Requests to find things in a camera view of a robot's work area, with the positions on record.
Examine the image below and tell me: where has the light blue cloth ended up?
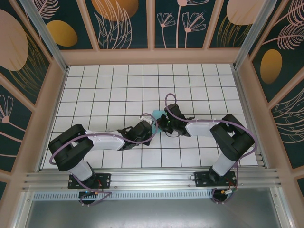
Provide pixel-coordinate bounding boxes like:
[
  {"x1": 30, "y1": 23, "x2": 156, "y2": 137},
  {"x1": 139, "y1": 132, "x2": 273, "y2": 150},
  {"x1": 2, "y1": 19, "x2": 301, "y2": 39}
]
[{"x1": 151, "y1": 109, "x2": 167, "y2": 134}]

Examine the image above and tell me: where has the grey metal sheet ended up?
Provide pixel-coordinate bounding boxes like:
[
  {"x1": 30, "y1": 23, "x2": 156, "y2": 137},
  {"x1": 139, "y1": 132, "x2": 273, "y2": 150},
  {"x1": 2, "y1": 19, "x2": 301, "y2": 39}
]
[{"x1": 14, "y1": 187, "x2": 294, "y2": 228}]

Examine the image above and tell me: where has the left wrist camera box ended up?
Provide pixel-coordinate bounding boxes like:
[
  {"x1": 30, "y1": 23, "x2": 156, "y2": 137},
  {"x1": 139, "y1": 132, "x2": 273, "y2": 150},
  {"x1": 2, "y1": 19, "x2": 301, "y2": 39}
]
[{"x1": 139, "y1": 115, "x2": 155, "y2": 126}]

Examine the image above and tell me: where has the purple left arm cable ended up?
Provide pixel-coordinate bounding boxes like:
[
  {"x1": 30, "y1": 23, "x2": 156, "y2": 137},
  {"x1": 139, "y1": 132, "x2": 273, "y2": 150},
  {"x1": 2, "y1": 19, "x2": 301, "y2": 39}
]
[{"x1": 49, "y1": 113, "x2": 154, "y2": 207}]

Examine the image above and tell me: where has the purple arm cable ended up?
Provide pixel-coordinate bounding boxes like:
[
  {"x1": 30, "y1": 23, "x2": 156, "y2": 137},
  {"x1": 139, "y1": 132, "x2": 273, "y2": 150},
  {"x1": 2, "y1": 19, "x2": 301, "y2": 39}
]
[
  {"x1": 49, "y1": 113, "x2": 154, "y2": 207},
  {"x1": 164, "y1": 93, "x2": 259, "y2": 205}
]

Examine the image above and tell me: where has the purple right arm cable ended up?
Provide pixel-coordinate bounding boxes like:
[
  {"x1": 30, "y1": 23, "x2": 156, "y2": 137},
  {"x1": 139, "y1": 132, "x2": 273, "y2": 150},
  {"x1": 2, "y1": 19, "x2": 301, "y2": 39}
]
[{"x1": 164, "y1": 93, "x2": 259, "y2": 205}]

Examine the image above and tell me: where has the aluminium mounting rail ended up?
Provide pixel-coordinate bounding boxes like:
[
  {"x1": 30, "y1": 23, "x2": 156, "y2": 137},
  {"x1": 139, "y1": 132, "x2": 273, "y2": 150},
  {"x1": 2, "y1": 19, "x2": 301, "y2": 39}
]
[{"x1": 22, "y1": 167, "x2": 285, "y2": 191}]

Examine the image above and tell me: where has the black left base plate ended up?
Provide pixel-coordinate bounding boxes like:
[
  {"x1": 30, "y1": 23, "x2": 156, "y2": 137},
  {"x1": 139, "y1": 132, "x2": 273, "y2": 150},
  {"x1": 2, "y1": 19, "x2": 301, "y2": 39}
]
[{"x1": 68, "y1": 172, "x2": 112, "y2": 190}]

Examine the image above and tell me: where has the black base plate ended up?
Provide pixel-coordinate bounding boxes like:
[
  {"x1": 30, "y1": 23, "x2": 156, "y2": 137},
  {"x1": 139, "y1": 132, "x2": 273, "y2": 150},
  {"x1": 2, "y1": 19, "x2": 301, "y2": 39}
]
[
  {"x1": 68, "y1": 172, "x2": 112, "y2": 190},
  {"x1": 194, "y1": 171, "x2": 238, "y2": 188}
]

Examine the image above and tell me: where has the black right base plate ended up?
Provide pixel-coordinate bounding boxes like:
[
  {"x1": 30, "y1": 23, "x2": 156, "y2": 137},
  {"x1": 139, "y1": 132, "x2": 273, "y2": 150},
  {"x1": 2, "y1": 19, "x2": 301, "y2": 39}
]
[{"x1": 194, "y1": 171, "x2": 238, "y2": 188}]

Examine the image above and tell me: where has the grey slotted cable duct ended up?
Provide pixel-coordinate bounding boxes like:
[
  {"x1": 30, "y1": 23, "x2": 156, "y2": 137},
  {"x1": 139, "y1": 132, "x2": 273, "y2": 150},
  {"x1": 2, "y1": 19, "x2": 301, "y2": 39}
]
[{"x1": 33, "y1": 191, "x2": 214, "y2": 201}]

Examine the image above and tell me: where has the aluminium side rail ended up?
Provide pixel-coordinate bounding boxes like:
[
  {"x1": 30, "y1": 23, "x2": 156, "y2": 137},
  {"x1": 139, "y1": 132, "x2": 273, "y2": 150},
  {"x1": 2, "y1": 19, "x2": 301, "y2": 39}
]
[{"x1": 231, "y1": 66, "x2": 269, "y2": 170}]

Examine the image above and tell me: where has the aluminium corner post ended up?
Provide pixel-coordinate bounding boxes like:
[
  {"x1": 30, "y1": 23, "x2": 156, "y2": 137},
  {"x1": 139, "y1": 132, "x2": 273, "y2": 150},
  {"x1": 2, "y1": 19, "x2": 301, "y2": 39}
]
[
  {"x1": 232, "y1": 0, "x2": 279, "y2": 70},
  {"x1": 19, "y1": 0, "x2": 70, "y2": 73}
]

